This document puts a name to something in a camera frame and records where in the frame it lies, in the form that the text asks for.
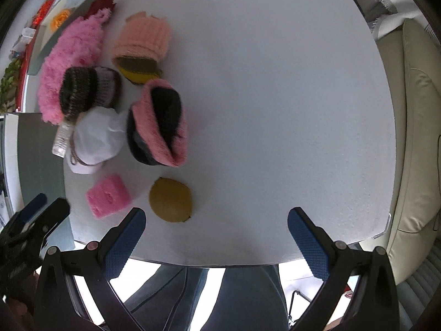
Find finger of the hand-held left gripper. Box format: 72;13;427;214
6;193;47;231
13;198;71;249

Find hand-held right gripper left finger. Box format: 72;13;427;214
34;207;147;331

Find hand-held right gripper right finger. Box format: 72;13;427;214
287;207;402;331

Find pink sponge with holes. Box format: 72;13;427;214
85;174;134;218

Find small printed packet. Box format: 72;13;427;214
52;121;77;159

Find white foam wrap with rope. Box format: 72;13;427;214
67;106;128;176

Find pink and black knit hat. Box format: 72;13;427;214
126;79;189;168

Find yellow scrubber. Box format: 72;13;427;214
115;57;163;85

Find peach knit hat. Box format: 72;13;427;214
111;11;173;63

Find person's left leg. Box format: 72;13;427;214
122;265;209;331

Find person's leg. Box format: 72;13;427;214
122;265;209;331
200;265;290;331

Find clear corner guard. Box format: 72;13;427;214
374;214;392;238

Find person's right leg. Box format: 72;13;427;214
200;265;290;331

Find green leafy plants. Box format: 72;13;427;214
0;58;21;107

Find brown striped knit hat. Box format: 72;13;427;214
58;65;122;116

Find beige leather sofa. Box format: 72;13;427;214
374;17;441;331

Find pink fluffy scarf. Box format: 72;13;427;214
37;9;112;125

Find orange fabric flower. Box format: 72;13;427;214
51;10;71;30

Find dark red fluffy cloth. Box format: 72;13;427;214
83;0;116;19

